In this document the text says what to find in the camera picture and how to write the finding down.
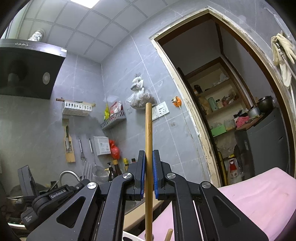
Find white plastic utensil holder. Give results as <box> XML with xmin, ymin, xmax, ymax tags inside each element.
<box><xmin>122</xmin><ymin>231</ymin><xmax>145</xmax><ymax>241</ymax></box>

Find thick bamboo chopstick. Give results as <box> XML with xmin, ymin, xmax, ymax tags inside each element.
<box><xmin>145</xmin><ymin>102</ymin><xmax>154</xmax><ymax>240</ymax></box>

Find steel sink faucet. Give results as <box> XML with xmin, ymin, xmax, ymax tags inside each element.
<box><xmin>59</xmin><ymin>170</ymin><xmax>81</xmax><ymax>186</ymax></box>

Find hanging steel strainer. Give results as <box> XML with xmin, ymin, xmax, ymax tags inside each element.
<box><xmin>89</xmin><ymin>138</ymin><xmax>108</xmax><ymax>183</ymax></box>

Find dark soy sauce bottle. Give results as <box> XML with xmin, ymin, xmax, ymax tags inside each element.
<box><xmin>108</xmin><ymin>162</ymin><xmax>116</xmax><ymax>182</ymax></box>

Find yellow-label sauce bottle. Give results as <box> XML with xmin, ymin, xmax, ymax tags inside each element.
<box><xmin>112</xmin><ymin>160</ymin><xmax>122</xmax><ymax>176</ymax></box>

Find red plastic bag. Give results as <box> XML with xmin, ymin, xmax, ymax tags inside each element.
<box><xmin>109</xmin><ymin>140</ymin><xmax>120</xmax><ymax>160</ymax></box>

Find hanging steel peeler tool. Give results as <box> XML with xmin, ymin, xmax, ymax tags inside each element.
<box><xmin>78</xmin><ymin>138</ymin><xmax>86</xmax><ymax>162</ymax></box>

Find white tissue box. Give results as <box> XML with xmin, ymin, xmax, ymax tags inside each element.
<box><xmin>93</xmin><ymin>136</ymin><xmax>111</xmax><ymax>156</ymax></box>

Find green box on shelf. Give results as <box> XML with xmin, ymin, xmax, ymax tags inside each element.
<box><xmin>211</xmin><ymin>125</ymin><xmax>226</xmax><ymax>137</ymax></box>

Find plastic bag of dried goods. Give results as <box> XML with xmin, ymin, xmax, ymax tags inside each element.
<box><xmin>125</xmin><ymin>76</ymin><xmax>157</xmax><ymax>109</ymax></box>

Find pink floral table cloth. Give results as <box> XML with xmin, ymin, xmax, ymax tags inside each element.
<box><xmin>152</xmin><ymin>168</ymin><xmax>295</xmax><ymax>240</ymax></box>

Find black cooking pot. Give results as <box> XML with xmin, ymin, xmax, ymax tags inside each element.
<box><xmin>257</xmin><ymin>96</ymin><xmax>273</xmax><ymax>114</ymax></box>

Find black range hood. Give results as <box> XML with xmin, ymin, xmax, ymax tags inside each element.
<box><xmin>1</xmin><ymin>39</ymin><xmax>67</xmax><ymax>99</ymax></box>

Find white rubber gloves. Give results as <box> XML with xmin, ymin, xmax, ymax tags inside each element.
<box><xmin>271</xmin><ymin>33</ymin><xmax>295</xmax><ymax>87</ymax></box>

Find white wall switch socket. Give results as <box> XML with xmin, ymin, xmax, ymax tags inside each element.
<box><xmin>152</xmin><ymin>101</ymin><xmax>170</xmax><ymax>121</ymax></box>

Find grey wall shelf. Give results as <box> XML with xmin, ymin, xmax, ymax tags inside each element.
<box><xmin>100</xmin><ymin>110</ymin><xmax>126</xmax><ymax>130</ymax></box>

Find orange wall hook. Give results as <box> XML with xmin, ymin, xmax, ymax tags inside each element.
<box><xmin>171</xmin><ymin>96</ymin><xmax>182</xmax><ymax>108</ymax></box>

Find white wall basket rack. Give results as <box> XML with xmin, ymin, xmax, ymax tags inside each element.
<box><xmin>56</xmin><ymin>98</ymin><xmax>96</xmax><ymax>116</ymax></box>

